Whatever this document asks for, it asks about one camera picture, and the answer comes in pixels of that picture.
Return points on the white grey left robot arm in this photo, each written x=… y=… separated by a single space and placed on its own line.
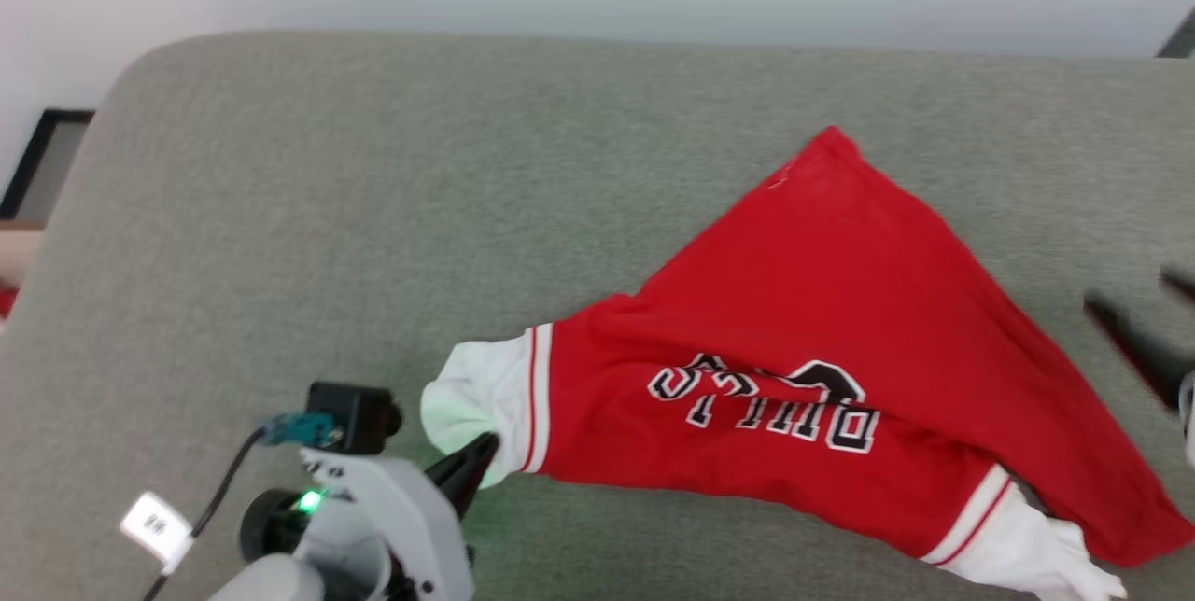
x=280 y=582

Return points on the beige object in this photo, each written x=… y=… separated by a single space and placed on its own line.
x=17 y=256

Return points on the red jersey with white sleeves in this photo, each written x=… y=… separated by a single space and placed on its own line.
x=822 y=302

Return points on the black framed panel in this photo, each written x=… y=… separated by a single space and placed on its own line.
x=47 y=162

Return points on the small red object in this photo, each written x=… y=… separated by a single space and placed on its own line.
x=6 y=302

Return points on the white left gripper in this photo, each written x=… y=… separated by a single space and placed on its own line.
x=420 y=536

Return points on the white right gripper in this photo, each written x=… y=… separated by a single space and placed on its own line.
x=1188 y=419

